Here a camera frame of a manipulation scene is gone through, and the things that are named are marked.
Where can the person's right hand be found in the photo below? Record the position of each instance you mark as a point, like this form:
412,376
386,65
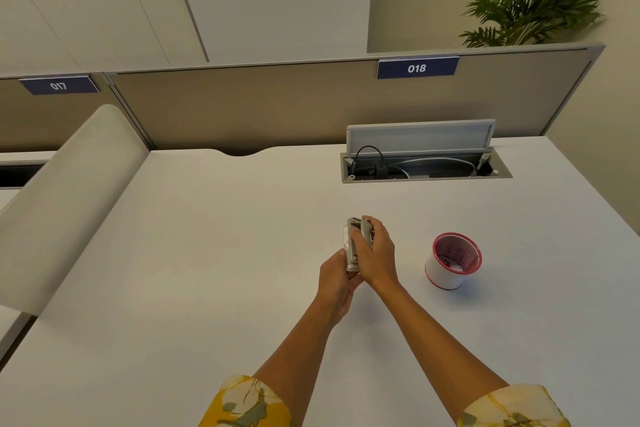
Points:
379,259

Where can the person's left hand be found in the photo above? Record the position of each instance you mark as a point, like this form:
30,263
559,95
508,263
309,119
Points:
332,286

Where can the person's left thumb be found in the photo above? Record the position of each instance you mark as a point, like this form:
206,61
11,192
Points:
343,256

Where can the person's right fingers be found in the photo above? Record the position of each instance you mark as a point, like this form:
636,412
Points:
376,230

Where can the small clear grey device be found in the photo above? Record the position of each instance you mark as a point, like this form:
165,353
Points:
356,241

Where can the person's left forearm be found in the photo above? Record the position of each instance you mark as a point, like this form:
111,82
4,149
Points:
300,356

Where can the person's right forearm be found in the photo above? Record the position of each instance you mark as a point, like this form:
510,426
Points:
435,346

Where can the black plug adapter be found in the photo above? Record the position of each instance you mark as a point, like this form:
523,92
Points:
382,171

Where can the white red paper cup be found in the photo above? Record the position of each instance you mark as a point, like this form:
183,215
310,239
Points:
447,271

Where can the beige desk partition screen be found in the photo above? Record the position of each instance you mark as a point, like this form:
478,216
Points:
300,101
45,116

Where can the blue number label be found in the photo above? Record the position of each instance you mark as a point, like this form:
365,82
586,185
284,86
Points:
417,68
59,86

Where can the yellow floral left sleeve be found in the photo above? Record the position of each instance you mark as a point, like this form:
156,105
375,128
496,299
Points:
245,404

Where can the yellow floral sleeve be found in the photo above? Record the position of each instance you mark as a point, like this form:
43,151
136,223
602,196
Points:
515,406
245,404

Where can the yellow floral right sleeve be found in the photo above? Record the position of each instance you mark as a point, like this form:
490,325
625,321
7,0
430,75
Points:
515,406

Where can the white rounded side divider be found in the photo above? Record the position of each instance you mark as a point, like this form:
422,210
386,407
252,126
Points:
65,206

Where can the white wall cabinet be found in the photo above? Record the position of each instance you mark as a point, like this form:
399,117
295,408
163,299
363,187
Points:
90,1

